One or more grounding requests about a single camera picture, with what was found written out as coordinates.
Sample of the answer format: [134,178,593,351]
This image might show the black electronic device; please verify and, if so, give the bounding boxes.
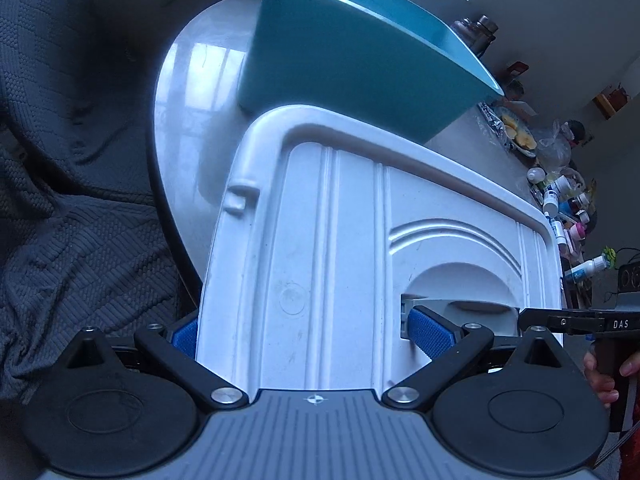
[615,262,640,294]

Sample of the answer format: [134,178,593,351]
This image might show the steel thermos bottle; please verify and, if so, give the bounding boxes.
[472,14,499,59]

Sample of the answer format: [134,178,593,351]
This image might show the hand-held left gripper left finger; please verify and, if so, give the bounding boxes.
[65,320,249,408]

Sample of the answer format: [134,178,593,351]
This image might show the white round desktop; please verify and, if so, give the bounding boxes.
[149,0,593,313]

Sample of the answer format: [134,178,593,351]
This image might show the plate of fruit slices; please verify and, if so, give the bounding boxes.
[497,112,539,159]

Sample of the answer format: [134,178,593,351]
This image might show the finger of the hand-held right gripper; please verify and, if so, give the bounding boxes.
[518,307,601,335]

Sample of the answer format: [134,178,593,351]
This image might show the white tube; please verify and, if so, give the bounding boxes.
[549,217,569,256]

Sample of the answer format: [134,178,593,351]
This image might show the person's right hand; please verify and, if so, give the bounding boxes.
[583,349,640,407]

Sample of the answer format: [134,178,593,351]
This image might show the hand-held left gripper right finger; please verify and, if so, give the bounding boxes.
[382,305,577,408]

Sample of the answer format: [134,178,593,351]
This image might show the teal plastic storage box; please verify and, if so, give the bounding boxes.
[237,0,506,145]

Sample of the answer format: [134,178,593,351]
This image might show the grey covered chair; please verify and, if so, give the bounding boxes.
[0,0,168,201]
[0,145,202,402]

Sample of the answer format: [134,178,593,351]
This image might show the grey cable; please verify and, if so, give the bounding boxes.
[600,374,640,466]

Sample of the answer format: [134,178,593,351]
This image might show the wooden shelf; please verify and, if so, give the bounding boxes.
[593,83,630,120]

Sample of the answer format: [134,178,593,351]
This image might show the white plastic storage box lid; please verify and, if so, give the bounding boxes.
[195,104,567,397]

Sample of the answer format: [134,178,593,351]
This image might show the white blue label bottle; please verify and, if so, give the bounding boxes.
[563,255,609,284]

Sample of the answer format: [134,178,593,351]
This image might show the clear plastic bag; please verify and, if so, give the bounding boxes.
[532,119,574,169]

